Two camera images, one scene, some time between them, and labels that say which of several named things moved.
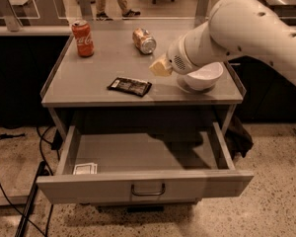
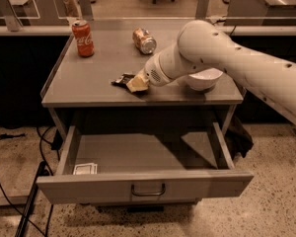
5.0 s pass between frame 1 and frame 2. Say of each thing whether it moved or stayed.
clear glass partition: stayed
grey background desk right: stayed
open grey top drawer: stayed
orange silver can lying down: stayed
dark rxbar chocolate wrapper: moved
